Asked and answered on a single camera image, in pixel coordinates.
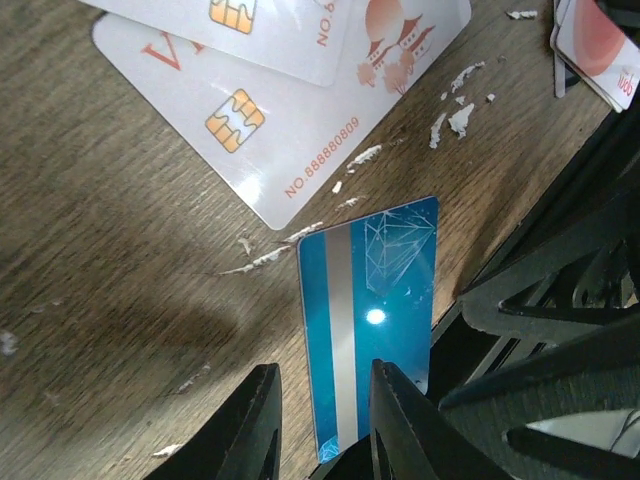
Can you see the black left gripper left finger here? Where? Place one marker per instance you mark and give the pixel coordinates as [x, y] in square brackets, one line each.
[241, 440]

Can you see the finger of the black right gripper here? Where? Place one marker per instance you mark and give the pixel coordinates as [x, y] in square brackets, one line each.
[591, 364]

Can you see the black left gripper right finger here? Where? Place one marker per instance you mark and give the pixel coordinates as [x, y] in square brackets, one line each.
[411, 440]

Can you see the blue card silver stripe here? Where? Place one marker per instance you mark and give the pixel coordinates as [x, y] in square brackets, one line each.
[367, 289]

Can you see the white VIP card with chip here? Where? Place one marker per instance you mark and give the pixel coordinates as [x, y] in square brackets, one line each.
[272, 138]

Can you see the white card large red circle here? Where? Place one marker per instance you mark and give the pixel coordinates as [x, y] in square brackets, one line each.
[588, 41]

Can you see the white VIP card upper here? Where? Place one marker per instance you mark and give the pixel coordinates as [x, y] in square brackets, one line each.
[303, 39]

